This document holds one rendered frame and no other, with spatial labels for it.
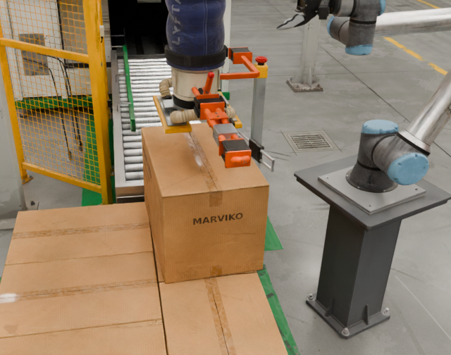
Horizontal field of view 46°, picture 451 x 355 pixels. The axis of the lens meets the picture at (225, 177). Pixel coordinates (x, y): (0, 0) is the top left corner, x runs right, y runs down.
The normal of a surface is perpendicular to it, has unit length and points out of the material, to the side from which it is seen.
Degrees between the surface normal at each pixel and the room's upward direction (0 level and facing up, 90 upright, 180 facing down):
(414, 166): 94
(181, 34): 74
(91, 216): 0
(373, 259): 90
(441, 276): 0
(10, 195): 90
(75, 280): 0
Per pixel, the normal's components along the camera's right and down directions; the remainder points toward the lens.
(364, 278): 0.51, 0.44
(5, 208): 0.19, 0.49
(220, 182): 0.03, -0.87
